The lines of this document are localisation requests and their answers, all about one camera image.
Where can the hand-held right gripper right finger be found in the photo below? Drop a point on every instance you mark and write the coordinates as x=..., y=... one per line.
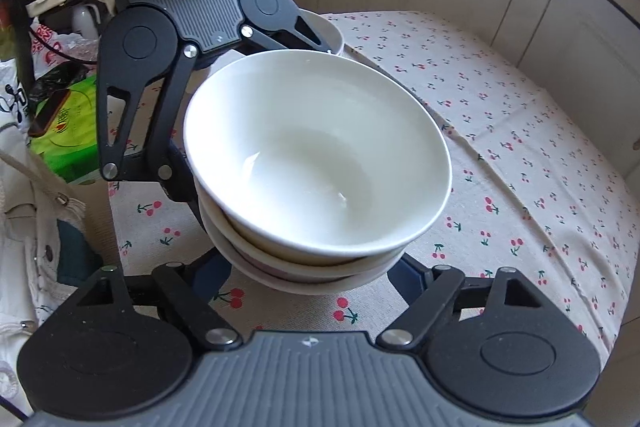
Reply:
x=405, y=279

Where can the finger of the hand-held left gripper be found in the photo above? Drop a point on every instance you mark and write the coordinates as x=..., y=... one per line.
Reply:
x=115, y=127
x=307, y=34

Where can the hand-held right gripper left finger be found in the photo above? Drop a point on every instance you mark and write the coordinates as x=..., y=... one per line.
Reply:
x=212, y=277

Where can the large round white plate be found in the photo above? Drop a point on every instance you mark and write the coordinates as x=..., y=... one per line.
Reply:
x=327, y=34

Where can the white bowl pink floral print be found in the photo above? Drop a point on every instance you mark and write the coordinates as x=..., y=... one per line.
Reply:
x=310, y=286
x=250, y=252
x=315, y=147

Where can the green printed box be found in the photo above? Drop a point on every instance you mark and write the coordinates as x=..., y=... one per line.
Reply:
x=75, y=142

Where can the black orange phone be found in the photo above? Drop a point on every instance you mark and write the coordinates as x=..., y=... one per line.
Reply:
x=47, y=114

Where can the black plastic bag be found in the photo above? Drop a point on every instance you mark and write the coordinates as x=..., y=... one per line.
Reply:
x=55, y=79

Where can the red white plastic bag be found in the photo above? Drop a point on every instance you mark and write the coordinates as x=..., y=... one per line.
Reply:
x=55, y=44

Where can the white printed bag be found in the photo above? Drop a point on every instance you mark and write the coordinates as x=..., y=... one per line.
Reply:
x=10, y=107

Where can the white kettle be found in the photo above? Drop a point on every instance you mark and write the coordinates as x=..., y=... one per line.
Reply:
x=84, y=19

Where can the person's white jacket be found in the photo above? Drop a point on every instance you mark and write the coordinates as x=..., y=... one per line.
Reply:
x=20, y=257

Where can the cherry print tablecloth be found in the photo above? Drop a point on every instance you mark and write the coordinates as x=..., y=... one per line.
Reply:
x=500, y=132

